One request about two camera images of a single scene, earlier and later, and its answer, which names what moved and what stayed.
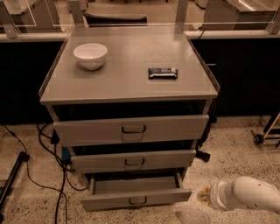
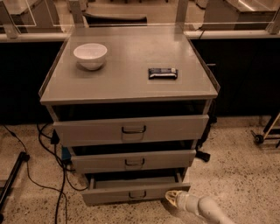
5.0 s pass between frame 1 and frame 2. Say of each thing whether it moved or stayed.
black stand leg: stayed
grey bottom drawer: moved
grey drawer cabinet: stayed
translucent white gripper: moved
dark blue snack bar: stayed
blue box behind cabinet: stayed
